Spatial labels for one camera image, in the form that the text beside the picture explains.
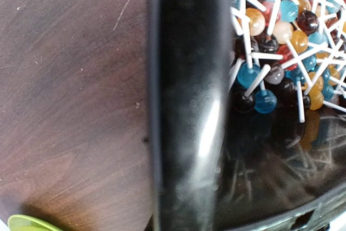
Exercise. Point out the black three-compartment candy tray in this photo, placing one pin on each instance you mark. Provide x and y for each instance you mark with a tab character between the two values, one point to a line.
247	114

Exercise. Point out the green plate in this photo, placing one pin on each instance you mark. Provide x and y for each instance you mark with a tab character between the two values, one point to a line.
24	222

